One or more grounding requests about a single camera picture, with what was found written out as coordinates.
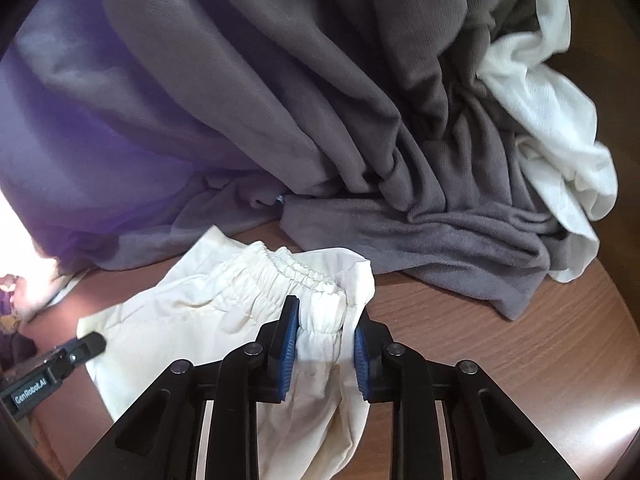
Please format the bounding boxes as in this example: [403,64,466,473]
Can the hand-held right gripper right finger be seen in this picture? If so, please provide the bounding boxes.
[352,310,581,480]

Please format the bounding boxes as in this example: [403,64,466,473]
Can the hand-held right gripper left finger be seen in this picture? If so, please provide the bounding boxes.
[70,295,301,480]

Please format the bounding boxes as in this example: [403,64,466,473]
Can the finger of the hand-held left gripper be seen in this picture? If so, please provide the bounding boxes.
[52,331,107,365]

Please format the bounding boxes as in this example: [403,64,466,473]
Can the cream short pants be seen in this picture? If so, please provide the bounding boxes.
[77,225,376,480]

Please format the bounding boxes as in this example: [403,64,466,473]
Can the black folded cloth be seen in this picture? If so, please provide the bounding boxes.
[0,332,43,373]

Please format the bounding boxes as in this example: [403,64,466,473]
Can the yellow plaid fringed scarf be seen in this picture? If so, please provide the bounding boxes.
[0,305,22,335]

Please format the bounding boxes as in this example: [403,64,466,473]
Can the grey curtain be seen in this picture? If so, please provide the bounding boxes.
[0,0,568,321]

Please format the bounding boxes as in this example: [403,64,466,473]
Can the white crumpled cloth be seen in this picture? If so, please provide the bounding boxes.
[477,0,619,283]

